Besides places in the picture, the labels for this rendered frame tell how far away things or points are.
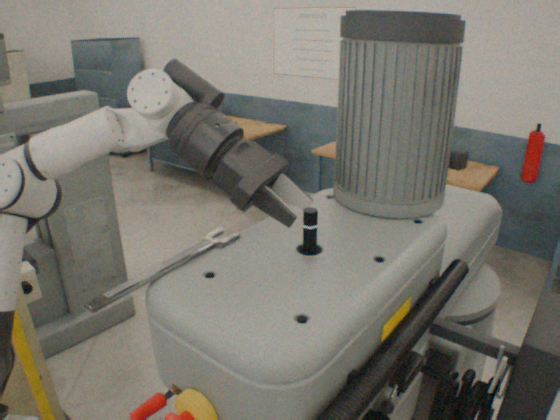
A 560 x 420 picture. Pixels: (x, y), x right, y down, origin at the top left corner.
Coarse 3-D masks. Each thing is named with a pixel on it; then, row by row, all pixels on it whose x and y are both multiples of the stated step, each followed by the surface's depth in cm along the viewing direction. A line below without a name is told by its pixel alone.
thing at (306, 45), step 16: (288, 16) 535; (304, 16) 521; (320, 16) 508; (336, 16) 495; (288, 32) 543; (304, 32) 528; (320, 32) 515; (336, 32) 502; (288, 48) 550; (304, 48) 536; (320, 48) 522; (336, 48) 509; (288, 64) 558; (304, 64) 544; (320, 64) 529; (336, 64) 516
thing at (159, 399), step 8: (160, 392) 61; (168, 392) 61; (152, 400) 59; (160, 400) 59; (136, 408) 58; (144, 408) 58; (152, 408) 58; (160, 408) 59; (136, 416) 57; (144, 416) 57
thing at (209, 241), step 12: (204, 240) 63; (216, 240) 63; (228, 240) 64; (180, 252) 60; (192, 252) 60; (168, 264) 57; (180, 264) 58; (144, 276) 54; (156, 276) 55; (120, 288) 52; (132, 288) 52; (96, 300) 49; (108, 300) 50
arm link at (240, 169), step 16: (208, 128) 59; (224, 128) 60; (240, 128) 62; (192, 144) 60; (208, 144) 59; (224, 144) 60; (240, 144) 61; (256, 144) 64; (192, 160) 61; (208, 160) 59; (224, 160) 59; (240, 160) 59; (256, 160) 61; (272, 160) 63; (208, 176) 64; (224, 176) 59; (240, 176) 58; (256, 176) 58; (272, 176) 60; (240, 192) 57; (256, 192) 58; (240, 208) 58
